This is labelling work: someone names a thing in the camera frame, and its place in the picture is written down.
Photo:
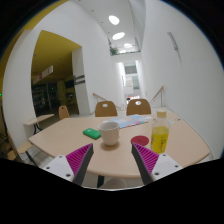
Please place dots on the wooden stair handrail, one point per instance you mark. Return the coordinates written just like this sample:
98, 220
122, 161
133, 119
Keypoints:
159, 95
99, 98

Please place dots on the white ceramic cup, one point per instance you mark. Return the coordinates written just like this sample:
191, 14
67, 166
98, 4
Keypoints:
109, 132

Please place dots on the balcony green plant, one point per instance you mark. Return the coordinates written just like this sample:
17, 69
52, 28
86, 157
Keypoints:
113, 50

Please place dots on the wooden stair handrail right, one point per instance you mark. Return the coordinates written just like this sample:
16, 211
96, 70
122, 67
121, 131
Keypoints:
159, 95

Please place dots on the red round coaster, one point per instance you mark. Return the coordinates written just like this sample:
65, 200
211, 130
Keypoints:
140, 139

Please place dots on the wooden stair handrail left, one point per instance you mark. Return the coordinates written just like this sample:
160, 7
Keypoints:
99, 98

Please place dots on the red white hanging sign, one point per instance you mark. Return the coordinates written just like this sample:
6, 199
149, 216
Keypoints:
43, 74

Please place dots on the wooden chair far left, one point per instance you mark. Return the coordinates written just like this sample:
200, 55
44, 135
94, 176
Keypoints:
63, 112

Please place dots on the green small box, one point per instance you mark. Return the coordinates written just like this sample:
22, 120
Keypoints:
92, 133

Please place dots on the pastel colourful paper sheet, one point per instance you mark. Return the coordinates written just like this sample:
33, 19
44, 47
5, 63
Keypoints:
131, 120

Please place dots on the wooden chair right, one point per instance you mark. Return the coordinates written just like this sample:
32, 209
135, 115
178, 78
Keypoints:
138, 106

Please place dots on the wooden chair at edge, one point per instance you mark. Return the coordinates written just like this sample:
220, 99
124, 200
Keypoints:
14, 151

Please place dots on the yellow juice bottle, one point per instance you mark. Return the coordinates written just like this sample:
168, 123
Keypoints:
160, 132

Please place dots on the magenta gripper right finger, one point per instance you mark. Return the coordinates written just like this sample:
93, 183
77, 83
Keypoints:
153, 166

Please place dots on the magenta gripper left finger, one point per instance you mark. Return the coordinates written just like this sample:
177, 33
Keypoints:
73, 166

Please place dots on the small side table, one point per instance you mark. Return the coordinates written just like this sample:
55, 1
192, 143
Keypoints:
35, 121

